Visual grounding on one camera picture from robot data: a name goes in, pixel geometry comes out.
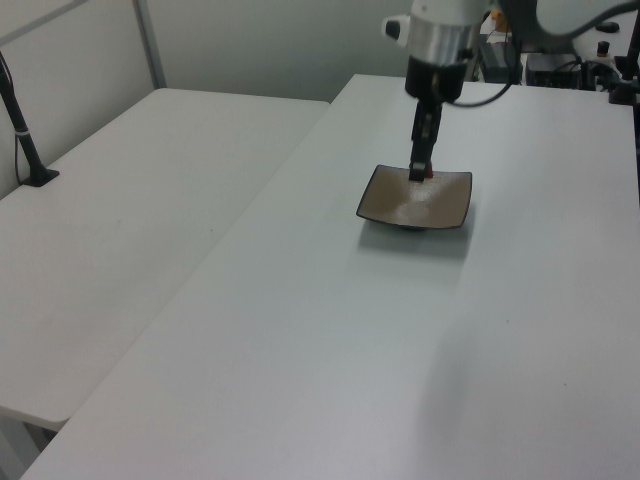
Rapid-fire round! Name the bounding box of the brown square ceramic plate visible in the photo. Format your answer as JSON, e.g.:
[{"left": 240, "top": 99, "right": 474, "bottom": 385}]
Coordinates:
[{"left": 355, "top": 163, "right": 475, "bottom": 236}]

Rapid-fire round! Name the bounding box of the white side table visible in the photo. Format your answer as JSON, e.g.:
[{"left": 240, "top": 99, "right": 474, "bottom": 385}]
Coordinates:
[{"left": 0, "top": 87, "right": 332, "bottom": 480}]

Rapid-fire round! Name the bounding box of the grey metal partition post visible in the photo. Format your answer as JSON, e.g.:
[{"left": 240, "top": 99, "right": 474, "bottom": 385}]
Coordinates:
[{"left": 131, "top": 0, "right": 168, "bottom": 92}]

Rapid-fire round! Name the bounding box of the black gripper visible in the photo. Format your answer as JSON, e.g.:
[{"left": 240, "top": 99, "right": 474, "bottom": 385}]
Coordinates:
[{"left": 403, "top": 53, "right": 465, "bottom": 183}]

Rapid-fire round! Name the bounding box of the black electronics box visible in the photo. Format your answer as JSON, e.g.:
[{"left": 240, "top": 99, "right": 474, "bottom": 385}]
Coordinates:
[
  {"left": 526, "top": 51, "right": 583, "bottom": 90},
  {"left": 478, "top": 41, "right": 517, "bottom": 83}
]

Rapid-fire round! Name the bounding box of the black camera stand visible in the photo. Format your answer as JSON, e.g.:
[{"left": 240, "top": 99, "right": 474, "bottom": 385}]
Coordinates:
[
  {"left": 0, "top": 48, "right": 61, "bottom": 189},
  {"left": 607, "top": 27, "right": 640, "bottom": 107}
]

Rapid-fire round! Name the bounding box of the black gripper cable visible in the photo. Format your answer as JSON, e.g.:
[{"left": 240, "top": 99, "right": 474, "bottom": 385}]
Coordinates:
[{"left": 433, "top": 34, "right": 524, "bottom": 108}]

